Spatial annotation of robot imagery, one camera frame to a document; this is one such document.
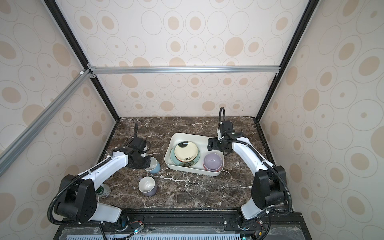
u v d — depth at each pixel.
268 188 0.44
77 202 0.42
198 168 0.90
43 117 0.62
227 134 0.63
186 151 0.97
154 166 0.89
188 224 0.74
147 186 0.85
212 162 0.92
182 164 0.93
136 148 0.67
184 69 0.92
